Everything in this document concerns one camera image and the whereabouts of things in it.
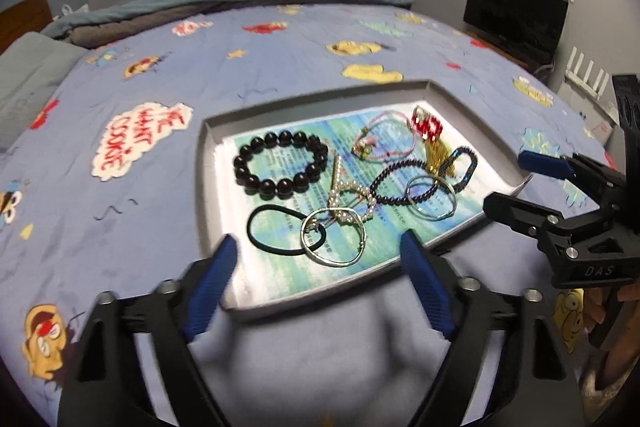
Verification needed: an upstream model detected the folded grey blanket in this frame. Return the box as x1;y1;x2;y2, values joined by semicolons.
67;14;166;48

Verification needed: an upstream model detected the pearl hair ornament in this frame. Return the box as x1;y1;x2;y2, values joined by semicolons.
327;154;381;225

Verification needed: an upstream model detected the person's right hand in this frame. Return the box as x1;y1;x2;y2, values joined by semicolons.
581;282;640;378

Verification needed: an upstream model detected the red beaded tassel charm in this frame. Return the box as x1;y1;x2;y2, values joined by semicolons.
411;105;458;180

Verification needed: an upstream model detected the pink cord bracelet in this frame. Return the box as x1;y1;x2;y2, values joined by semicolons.
351;109;418;162

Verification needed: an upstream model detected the white router with antennas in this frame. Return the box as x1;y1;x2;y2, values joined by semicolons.
564;47;621;112

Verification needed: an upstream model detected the grey cardboard tray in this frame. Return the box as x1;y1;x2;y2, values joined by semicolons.
192;79;533;325

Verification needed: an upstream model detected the wooden monitor stand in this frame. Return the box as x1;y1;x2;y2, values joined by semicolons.
465;29;551;72

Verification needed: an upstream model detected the black hair tie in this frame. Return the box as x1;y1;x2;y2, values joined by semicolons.
246;203;328;257

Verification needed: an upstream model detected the printed blue bed sheet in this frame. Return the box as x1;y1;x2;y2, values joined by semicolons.
0;4;626;427

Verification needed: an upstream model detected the dark blue bead bracelet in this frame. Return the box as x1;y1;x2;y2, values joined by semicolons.
371;157;451;208

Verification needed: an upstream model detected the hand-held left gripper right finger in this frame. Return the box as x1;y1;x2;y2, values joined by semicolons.
399;229;586;427

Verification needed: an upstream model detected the small silver bangle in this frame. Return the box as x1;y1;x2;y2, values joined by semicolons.
406;175;458;220

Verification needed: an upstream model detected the wooden headboard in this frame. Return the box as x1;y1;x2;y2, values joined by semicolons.
0;0;53;52

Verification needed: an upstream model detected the large silver bangle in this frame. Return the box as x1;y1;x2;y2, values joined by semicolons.
300;207;367;269

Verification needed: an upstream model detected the black bead bracelet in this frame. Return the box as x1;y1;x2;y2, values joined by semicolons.
232;130;329;201

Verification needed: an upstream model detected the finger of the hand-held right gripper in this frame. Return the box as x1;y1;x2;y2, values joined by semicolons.
517;150;630;208
482;191;619;259

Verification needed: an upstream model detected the black flat screen monitor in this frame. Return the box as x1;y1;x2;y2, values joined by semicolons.
462;0;571;65

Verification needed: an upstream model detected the blue woven band bracelet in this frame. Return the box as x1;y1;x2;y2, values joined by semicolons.
440;146;478;195

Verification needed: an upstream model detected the grey-blue pillow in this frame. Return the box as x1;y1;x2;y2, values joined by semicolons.
0;32;91;152

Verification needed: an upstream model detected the printed blue-green paper sheet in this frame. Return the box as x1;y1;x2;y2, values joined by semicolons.
216;107;511;300

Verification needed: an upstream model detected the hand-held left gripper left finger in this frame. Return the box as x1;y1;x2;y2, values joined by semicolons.
57;234;240;427

